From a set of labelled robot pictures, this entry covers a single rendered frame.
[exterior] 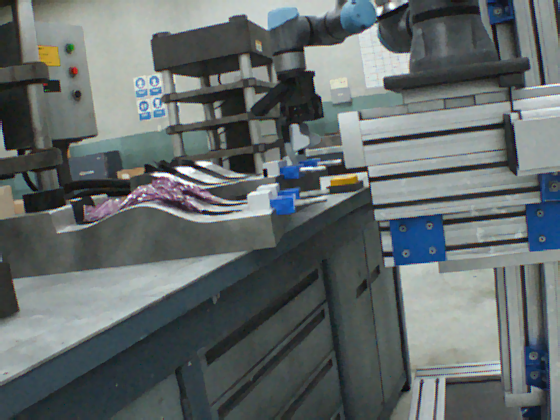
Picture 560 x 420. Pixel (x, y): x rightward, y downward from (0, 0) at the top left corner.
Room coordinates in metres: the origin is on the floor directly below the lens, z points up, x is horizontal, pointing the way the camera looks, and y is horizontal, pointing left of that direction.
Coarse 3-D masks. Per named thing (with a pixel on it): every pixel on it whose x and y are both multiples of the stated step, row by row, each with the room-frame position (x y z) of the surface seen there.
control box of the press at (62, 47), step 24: (48, 24) 1.88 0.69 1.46; (0, 48) 1.81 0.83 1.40; (48, 48) 1.87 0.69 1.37; (72, 48) 1.95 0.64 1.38; (72, 72) 1.95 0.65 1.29; (0, 96) 1.82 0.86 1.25; (48, 96) 1.84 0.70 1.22; (72, 96) 1.94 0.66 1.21; (0, 120) 1.83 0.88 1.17; (24, 120) 1.79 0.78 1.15; (48, 120) 1.83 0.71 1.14; (72, 120) 1.93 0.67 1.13; (24, 144) 1.79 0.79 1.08; (72, 192) 1.94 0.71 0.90
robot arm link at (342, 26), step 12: (336, 0) 1.32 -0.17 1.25; (348, 0) 1.30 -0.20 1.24; (360, 0) 1.28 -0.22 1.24; (336, 12) 1.32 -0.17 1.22; (348, 12) 1.27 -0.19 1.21; (360, 12) 1.28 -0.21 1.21; (372, 12) 1.29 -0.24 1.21; (324, 24) 1.36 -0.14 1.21; (336, 24) 1.32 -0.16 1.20; (348, 24) 1.29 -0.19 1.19; (360, 24) 1.28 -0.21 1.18; (372, 24) 1.29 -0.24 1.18; (336, 36) 1.36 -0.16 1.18; (348, 36) 1.35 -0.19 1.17
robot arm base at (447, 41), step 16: (416, 16) 0.96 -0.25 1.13; (432, 16) 0.93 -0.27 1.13; (448, 16) 0.92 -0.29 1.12; (464, 16) 0.92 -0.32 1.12; (480, 16) 0.95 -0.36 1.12; (416, 32) 0.96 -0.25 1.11; (432, 32) 0.93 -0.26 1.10; (448, 32) 0.92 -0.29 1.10; (464, 32) 0.91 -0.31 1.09; (480, 32) 0.92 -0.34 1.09; (416, 48) 0.96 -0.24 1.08; (432, 48) 0.92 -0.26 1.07; (448, 48) 0.91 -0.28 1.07; (464, 48) 0.90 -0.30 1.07; (480, 48) 0.93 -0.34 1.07; (416, 64) 0.95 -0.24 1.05; (432, 64) 0.92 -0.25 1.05; (448, 64) 0.91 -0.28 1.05; (464, 64) 0.90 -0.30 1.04
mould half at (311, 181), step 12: (180, 168) 1.47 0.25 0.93; (192, 168) 1.50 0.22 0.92; (216, 168) 1.56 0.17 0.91; (132, 180) 1.39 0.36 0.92; (144, 180) 1.37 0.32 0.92; (180, 180) 1.38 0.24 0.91; (204, 180) 1.43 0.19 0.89; (216, 180) 1.45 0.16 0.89; (228, 180) 1.44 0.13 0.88; (240, 180) 1.27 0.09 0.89; (252, 180) 1.26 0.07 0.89; (264, 180) 1.25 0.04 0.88; (276, 180) 1.24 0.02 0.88; (288, 180) 1.30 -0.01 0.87; (300, 180) 1.36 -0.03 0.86; (312, 180) 1.43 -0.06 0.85; (132, 192) 1.39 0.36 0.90; (216, 192) 1.30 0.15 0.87; (228, 192) 1.28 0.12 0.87; (240, 192) 1.27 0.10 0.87
